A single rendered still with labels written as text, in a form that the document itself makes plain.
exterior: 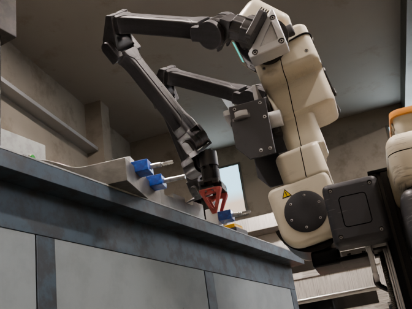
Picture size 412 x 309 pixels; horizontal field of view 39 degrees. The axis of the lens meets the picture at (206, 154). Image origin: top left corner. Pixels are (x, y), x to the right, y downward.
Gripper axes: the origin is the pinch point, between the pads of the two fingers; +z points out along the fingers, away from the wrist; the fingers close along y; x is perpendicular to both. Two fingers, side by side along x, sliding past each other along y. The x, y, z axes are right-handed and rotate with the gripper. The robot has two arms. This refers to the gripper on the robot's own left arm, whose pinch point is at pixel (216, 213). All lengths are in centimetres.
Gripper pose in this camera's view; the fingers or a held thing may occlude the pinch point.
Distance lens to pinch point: 172.7
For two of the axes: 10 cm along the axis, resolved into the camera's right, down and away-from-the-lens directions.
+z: 1.4, 9.2, -3.8
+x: 9.5, -2.3, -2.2
